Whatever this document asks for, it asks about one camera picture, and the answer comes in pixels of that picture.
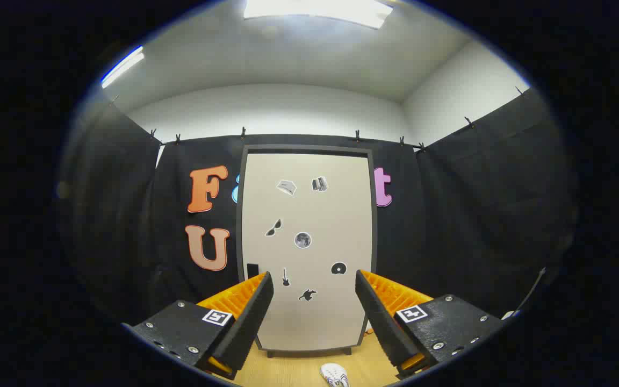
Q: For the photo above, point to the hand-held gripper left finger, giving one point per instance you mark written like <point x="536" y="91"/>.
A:
<point x="250" y="322"/>

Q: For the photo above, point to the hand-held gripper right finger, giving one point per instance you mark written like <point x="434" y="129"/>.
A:
<point x="379" y="322"/>

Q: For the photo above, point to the white sneaker shoe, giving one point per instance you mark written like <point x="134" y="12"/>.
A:
<point x="333" y="372"/>

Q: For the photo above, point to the beige shoe cabinet door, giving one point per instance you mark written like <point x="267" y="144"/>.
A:
<point x="309" y="209"/>

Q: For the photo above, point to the dark grey shoe cabinet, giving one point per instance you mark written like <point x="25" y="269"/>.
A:
<point x="307" y="149"/>

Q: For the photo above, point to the black backdrop cloth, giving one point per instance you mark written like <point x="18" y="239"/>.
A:
<point x="449" y="215"/>

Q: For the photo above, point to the black stand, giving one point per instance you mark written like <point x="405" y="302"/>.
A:
<point x="535" y="285"/>

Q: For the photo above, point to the row of black cloth clips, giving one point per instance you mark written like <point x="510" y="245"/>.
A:
<point x="243" y="132"/>

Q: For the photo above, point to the narrow ceiling strip light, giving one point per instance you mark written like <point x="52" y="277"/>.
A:
<point x="121" y="67"/>

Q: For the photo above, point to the rectangular ceiling light panel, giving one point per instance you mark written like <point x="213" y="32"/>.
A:
<point x="315" y="8"/>

